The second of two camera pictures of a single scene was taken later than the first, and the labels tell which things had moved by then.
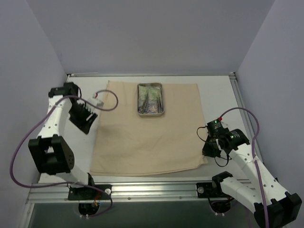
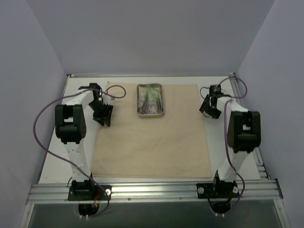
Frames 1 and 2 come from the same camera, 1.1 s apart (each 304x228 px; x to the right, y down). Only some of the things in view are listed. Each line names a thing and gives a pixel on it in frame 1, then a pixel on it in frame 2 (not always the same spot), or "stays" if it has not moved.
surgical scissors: x=143 y=109 stays
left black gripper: x=83 y=116 → x=102 y=113
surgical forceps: x=159 y=105 stays
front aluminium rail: x=127 y=190 stays
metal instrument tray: x=149 y=99 stays
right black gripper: x=210 y=149 → x=209 y=109
